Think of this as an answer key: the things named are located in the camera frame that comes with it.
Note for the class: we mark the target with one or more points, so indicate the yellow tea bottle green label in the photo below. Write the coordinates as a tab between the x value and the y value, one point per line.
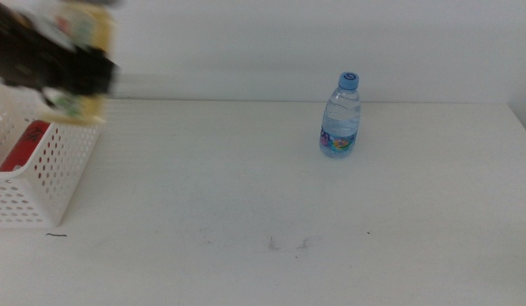
94	30

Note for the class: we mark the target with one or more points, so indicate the red soda can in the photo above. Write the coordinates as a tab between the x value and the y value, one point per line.
24	146

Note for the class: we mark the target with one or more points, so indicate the clear water bottle blue cap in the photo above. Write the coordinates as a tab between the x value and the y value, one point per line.
341	123

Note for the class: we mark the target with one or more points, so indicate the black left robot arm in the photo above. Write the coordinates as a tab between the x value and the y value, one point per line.
16	47

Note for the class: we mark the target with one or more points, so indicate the white perforated plastic basket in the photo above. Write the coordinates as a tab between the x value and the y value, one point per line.
63	170

